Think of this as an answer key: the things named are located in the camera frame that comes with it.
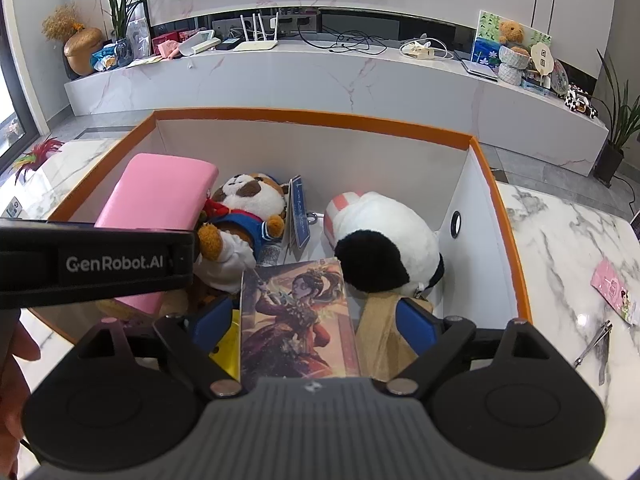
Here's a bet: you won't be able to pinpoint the potted plant in black pot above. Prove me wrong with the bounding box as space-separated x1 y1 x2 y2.
592 49 640 189

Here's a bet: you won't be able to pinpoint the small brown cardboard box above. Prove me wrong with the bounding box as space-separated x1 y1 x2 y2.
359 292 434 382

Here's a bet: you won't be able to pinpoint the loose papers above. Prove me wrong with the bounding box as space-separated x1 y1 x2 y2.
124 54 166 69

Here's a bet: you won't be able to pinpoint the person's left hand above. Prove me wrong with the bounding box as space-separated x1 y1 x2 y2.
0 310 42 466

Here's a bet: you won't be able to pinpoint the yellow packet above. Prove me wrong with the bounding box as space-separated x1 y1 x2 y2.
209 309 242 382

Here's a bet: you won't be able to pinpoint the pink case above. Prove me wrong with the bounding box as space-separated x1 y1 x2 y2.
93 153 220 317

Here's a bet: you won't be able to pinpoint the brown teddy bear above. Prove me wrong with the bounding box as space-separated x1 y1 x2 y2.
497 19 526 47

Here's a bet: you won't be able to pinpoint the orange cardboard box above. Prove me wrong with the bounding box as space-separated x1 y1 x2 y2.
27 107 532 392

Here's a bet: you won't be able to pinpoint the white tablet stand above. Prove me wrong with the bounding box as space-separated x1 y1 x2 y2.
178 29 223 57

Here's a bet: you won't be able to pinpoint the white router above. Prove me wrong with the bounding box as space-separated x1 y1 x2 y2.
233 11 279 52

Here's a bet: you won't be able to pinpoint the sailor red panda plush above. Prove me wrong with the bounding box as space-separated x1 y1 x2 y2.
192 172 292 295

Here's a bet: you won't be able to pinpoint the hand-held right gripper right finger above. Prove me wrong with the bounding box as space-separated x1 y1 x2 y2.
384 297 557 397

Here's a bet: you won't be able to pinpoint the painted picture board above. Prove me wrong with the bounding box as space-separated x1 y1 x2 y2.
472 9 551 69

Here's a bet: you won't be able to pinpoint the white charger with cable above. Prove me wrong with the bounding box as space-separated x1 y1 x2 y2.
399 34 454 62

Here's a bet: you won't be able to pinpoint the white pink striped plush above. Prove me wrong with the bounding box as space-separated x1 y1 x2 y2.
324 190 445 297

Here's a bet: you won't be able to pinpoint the green plant in glass vase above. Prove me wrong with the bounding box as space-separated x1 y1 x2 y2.
102 0 159 57

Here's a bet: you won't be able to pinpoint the red feather decoration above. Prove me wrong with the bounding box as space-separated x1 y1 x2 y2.
12 138 65 187

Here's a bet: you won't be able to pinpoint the decorative plate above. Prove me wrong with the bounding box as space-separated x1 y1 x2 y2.
549 57 571 97

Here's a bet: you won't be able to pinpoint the blue hang tag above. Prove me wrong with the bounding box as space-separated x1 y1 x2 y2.
288 174 312 252

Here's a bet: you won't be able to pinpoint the illustrated picture card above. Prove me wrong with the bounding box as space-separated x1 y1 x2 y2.
239 258 362 392

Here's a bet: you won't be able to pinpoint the golden brown vase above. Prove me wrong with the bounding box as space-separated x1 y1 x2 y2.
63 27 104 77

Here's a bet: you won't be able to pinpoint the dried flower bunch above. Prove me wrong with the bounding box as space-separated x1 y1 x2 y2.
41 3 84 42

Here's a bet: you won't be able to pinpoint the black cables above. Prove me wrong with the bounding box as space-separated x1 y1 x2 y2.
299 24 389 57

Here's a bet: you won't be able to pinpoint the silver laptop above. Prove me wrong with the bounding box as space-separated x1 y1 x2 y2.
459 57 500 83

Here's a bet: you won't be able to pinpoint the round paper fan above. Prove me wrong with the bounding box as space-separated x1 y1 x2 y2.
529 42 556 74

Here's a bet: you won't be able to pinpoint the pink card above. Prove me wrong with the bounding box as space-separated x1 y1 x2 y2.
589 259 640 326

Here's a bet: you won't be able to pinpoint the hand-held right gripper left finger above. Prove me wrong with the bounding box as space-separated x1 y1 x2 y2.
74 293 252 399

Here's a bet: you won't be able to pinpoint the blue snack bag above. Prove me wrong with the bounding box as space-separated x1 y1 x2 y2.
89 42 121 72

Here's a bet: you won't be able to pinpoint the white woven basket stand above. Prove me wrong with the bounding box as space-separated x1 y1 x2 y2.
497 44 531 85

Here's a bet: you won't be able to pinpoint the black white cow figurine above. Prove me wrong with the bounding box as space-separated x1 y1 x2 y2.
564 84 599 120

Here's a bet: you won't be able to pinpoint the white marble television cabinet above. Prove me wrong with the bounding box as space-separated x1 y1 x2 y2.
63 34 611 177

